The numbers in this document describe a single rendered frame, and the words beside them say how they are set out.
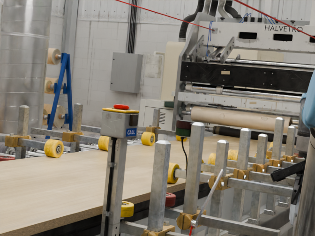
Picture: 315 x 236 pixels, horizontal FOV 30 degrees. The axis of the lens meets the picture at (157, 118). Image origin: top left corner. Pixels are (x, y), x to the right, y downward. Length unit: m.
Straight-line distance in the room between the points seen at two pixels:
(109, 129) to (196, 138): 0.53
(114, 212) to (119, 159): 0.14
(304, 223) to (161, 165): 0.66
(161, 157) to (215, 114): 2.97
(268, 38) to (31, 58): 2.36
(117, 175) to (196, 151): 0.51
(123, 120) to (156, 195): 0.36
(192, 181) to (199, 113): 2.78
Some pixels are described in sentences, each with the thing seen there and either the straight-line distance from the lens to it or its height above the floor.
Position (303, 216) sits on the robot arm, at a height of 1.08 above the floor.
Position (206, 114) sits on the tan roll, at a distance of 4.69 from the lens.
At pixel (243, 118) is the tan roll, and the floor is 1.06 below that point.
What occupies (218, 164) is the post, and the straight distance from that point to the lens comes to 2.18.
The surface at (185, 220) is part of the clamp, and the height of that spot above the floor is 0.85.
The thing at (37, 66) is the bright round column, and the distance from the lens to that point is 5.95.
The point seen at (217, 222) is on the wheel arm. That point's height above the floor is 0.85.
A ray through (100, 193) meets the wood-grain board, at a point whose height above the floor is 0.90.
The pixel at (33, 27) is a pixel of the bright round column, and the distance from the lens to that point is 5.92.
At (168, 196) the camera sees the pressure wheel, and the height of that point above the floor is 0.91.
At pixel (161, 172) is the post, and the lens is 1.72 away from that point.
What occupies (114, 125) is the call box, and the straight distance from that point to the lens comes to 1.46.
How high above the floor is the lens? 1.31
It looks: 4 degrees down
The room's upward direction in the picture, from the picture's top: 5 degrees clockwise
